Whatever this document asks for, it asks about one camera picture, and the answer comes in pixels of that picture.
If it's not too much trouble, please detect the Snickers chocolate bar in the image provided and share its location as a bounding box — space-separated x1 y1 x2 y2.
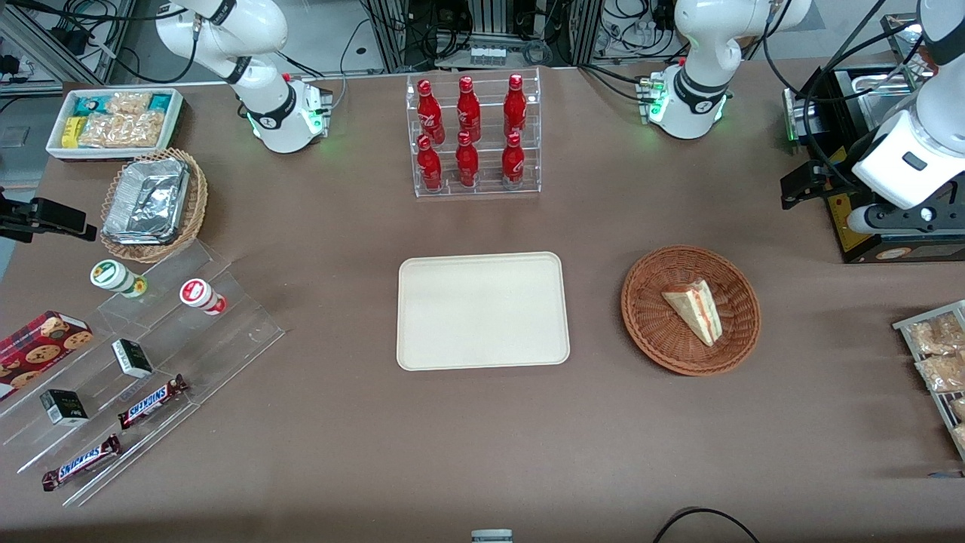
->
118 374 189 431
41 434 123 492

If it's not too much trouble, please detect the clear bag of crackers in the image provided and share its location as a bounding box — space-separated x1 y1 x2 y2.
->
78 111 167 150
106 91 152 118

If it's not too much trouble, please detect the green lid yoghurt cup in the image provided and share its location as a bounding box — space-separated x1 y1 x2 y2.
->
90 259 149 299

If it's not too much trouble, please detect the red cola bottle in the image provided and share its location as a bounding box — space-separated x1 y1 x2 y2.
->
417 78 446 146
417 134 443 192
456 75 482 144
503 73 528 141
501 131 525 189
455 130 480 189

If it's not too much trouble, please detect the aluminium equipment rack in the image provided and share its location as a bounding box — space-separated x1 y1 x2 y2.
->
360 0 605 70

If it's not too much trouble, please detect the small black carton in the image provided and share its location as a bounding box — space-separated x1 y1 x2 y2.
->
39 388 90 428
111 338 155 379

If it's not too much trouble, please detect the aluminium frame with cables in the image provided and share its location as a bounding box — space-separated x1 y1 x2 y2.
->
0 0 138 88

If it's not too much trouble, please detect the black cable loop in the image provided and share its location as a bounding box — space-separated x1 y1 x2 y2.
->
651 507 763 543

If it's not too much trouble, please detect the grey wire rack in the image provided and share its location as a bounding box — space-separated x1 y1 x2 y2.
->
893 299 965 463

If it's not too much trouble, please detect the light wicker basket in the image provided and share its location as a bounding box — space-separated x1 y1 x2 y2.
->
100 148 209 264

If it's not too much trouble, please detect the white rectangular snack bin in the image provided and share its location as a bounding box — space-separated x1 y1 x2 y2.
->
45 87 185 162

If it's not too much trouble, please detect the cream plastic serving tray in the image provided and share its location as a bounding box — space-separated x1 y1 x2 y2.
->
397 251 571 373

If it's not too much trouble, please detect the clear acrylic stepped shelf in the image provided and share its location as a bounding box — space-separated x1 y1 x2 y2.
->
0 239 286 508

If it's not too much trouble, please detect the brown round wicker basket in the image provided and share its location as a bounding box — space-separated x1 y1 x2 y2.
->
620 244 762 377

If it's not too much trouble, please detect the wrapped triangular sandwich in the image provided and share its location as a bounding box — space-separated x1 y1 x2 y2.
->
661 279 724 348

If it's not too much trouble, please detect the red lid yoghurt cup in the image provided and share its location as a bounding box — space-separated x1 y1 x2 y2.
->
179 278 228 317

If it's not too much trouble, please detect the red tartan cookie box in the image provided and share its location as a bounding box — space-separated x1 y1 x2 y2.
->
0 310 94 401

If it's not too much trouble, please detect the clear acrylic bottle rack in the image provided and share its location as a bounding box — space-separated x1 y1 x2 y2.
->
405 67 543 199

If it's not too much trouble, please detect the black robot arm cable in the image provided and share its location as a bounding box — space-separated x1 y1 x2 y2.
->
761 0 936 198

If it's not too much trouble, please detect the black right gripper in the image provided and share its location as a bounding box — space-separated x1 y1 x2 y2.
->
0 189 97 244

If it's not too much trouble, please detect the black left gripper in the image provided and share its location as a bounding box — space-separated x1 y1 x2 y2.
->
781 161 965 235

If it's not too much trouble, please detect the black appliance with metal tray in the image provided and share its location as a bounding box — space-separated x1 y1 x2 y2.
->
783 63 965 264

